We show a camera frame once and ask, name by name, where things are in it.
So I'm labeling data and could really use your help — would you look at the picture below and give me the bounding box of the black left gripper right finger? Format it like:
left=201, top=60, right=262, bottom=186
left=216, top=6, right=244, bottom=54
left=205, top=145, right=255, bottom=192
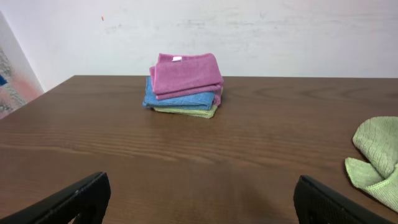
left=294, top=175, right=393, bottom=224

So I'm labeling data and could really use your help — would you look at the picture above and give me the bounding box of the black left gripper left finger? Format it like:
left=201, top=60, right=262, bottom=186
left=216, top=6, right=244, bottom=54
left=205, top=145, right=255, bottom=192
left=1, top=172, right=111, bottom=224

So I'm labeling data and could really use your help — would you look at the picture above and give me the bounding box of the green microfiber cloth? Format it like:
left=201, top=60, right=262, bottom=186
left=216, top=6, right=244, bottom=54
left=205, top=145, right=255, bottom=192
left=345, top=116, right=397, bottom=212

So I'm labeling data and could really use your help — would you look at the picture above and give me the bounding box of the light green folded cloth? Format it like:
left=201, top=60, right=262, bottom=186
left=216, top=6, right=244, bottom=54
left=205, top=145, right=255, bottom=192
left=154, top=105, right=218, bottom=119

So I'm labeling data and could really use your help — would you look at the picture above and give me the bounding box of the blue folded cloth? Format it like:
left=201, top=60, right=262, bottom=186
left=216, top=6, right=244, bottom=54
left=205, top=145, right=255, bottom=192
left=142, top=77, right=215, bottom=110

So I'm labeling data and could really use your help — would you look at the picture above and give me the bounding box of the purple folded cloth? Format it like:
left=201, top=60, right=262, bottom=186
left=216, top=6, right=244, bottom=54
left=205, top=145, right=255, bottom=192
left=150, top=53, right=224, bottom=106

